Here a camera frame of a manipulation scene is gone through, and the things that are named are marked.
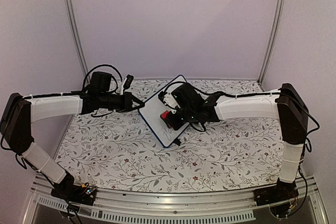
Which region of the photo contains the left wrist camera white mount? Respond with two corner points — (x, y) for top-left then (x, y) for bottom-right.
(116, 74), (134, 95)

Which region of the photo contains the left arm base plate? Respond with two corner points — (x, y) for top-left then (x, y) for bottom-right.
(51, 183), (97, 206)

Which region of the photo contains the black whiteboard stand foot left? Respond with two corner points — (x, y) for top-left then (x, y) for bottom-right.
(173, 138), (181, 146)

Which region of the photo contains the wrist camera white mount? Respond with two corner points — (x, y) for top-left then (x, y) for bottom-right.
(116, 74), (134, 95)
(158, 91), (180, 114)

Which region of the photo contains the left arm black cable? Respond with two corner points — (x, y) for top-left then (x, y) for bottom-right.
(82, 64), (124, 96)

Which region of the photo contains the floral patterned table mat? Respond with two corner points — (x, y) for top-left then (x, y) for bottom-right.
(54, 78), (299, 193)

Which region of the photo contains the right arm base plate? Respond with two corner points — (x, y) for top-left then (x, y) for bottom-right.
(253, 180), (299, 206)

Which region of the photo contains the red whiteboard eraser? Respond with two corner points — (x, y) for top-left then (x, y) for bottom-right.
(160, 110), (172, 129)

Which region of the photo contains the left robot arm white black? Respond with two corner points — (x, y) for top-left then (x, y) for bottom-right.
(1, 71), (144, 200)

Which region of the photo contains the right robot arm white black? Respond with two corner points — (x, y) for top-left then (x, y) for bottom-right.
(158, 81), (309, 201)

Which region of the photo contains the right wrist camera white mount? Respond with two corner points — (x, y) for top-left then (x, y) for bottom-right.
(158, 91), (180, 114)

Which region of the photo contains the blue-framed whiteboard with writing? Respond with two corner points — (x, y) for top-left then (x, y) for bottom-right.
(138, 74), (189, 148)

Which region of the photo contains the aluminium front rail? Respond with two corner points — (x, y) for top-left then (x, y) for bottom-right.
(23, 176), (331, 223)

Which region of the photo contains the left aluminium frame post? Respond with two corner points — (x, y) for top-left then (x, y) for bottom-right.
(64, 0), (89, 76)

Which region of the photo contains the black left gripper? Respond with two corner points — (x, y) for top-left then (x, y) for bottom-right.
(99, 92), (145, 113)

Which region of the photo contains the right aluminium frame post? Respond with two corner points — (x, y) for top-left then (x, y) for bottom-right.
(257, 0), (285, 86)

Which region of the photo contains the aluminium frame post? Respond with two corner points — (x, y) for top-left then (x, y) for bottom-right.
(64, 0), (89, 76)
(257, 0), (285, 86)

